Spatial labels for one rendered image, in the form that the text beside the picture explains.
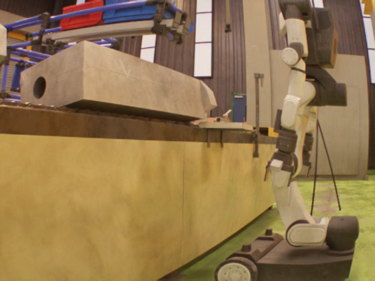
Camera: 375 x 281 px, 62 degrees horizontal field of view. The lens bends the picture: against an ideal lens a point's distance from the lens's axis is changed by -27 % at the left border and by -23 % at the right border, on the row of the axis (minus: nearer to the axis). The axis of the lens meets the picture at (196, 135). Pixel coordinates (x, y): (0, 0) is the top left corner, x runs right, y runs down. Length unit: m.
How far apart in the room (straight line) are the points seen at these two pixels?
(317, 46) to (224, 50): 10.20
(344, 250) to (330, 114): 5.82
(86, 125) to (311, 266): 1.08
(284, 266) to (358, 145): 5.91
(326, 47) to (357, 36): 9.86
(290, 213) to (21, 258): 1.27
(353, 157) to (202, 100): 5.67
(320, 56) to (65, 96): 1.12
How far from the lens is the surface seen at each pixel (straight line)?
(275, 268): 1.65
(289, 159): 1.53
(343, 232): 1.71
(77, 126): 1.09
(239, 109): 11.39
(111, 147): 1.25
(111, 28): 1.62
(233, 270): 1.66
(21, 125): 0.91
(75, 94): 1.14
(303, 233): 1.71
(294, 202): 1.74
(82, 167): 1.12
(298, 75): 1.54
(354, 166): 7.40
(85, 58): 1.15
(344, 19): 11.68
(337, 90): 1.70
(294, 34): 1.57
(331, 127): 7.38
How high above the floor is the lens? 0.70
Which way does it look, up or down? 1 degrees up
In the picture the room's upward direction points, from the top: 2 degrees clockwise
